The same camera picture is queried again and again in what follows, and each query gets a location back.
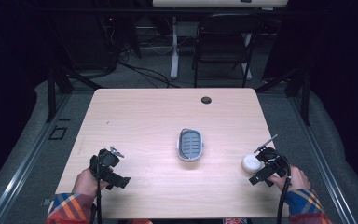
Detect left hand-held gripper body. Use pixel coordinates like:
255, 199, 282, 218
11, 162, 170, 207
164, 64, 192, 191
89, 146, 125, 182

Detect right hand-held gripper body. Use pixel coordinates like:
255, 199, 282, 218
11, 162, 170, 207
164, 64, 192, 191
254, 133, 289, 178

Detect white round soap bar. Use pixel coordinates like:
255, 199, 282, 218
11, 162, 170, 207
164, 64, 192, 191
241, 153, 263, 175

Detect grey and white soap dish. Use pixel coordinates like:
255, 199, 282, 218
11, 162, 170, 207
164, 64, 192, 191
176, 127, 205, 163

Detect person's right hand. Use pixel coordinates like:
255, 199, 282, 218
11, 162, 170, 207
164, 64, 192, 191
268, 165, 311, 192

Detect person's left hand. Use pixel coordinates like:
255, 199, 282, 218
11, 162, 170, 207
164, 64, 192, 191
72, 168, 109, 198

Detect black metal stand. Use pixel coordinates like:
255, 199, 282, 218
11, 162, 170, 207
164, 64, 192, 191
45, 65, 104, 123
255, 65, 312, 127

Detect white desk leg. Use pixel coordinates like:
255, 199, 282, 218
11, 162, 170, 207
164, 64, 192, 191
242, 32, 254, 81
170, 16, 182, 80

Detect black folding chair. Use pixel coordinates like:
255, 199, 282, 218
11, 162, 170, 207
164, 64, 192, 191
193, 13, 265, 89

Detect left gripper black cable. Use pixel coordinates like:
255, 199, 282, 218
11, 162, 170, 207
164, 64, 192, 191
95, 178, 103, 224

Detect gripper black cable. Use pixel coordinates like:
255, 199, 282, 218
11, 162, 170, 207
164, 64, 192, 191
275, 154, 293, 224
95, 178, 103, 224

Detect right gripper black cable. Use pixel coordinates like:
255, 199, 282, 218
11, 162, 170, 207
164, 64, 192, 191
275, 154, 293, 224

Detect aluminium floor rail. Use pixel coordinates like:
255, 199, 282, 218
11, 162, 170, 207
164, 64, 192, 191
288, 95, 358, 224
0, 92, 73, 224

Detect black floor cables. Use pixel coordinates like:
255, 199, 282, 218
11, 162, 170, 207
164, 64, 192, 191
117, 60, 181, 89

